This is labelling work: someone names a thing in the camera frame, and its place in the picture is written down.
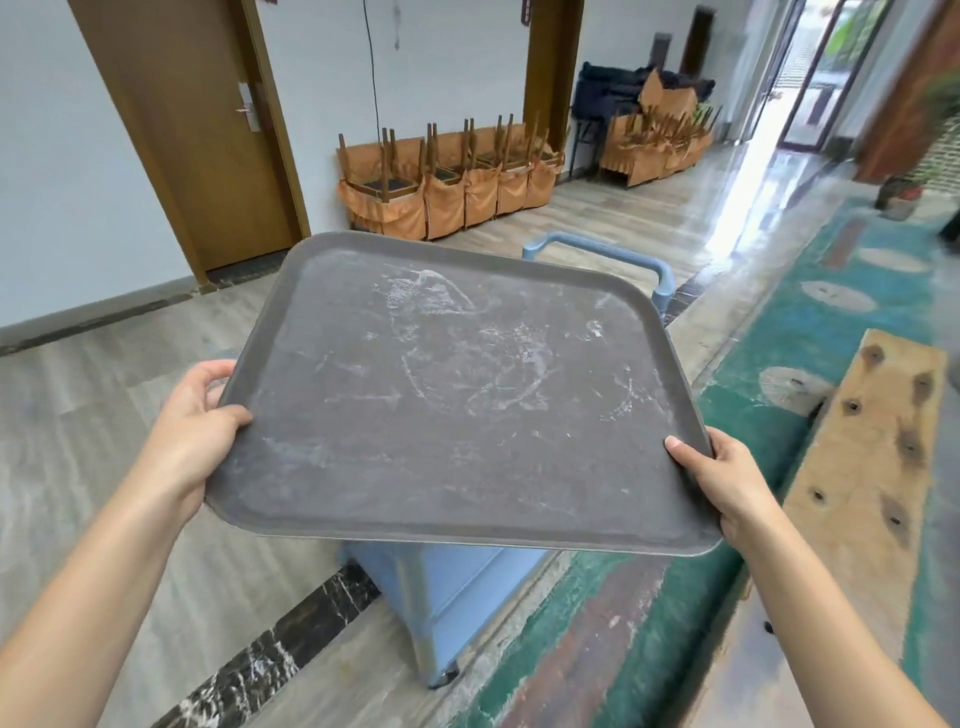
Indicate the person's left forearm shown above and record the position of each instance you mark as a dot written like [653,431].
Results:
[82,600]

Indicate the pile of dark blue cloths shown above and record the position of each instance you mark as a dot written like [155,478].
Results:
[615,90]

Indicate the person's right hand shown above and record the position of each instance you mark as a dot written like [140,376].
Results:
[731,480]

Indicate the person's left hand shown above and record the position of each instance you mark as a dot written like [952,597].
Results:
[180,435]

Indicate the brown wooden cabinet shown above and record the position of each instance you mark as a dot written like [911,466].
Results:
[904,97]

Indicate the blue service cart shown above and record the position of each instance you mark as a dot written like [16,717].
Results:
[450,592]

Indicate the wooden plank with knots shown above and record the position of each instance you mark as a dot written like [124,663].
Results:
[862,480]

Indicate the pile of orange covered chairs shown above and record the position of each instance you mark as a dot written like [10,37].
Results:
[660,135]

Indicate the potted green plant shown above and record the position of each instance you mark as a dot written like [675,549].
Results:
[930,142]

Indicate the brown wooden door frame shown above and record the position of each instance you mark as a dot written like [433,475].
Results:
[551,67]

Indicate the glass entrance door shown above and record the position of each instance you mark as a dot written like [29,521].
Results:
[825,75]

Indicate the person's right forearm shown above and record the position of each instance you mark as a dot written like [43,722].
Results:
[825,637]

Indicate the person's left thumb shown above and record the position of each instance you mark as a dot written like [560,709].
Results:
[229,421]

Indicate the person's right thumb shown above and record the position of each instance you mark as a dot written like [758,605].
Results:
[688,463]

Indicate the row of orange covered chairs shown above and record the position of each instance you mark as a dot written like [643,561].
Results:
[450,180]

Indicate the grey serving tray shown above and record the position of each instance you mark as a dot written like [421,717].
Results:
[465,390]

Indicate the brown wooden door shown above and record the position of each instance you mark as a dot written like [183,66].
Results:
[202,135]

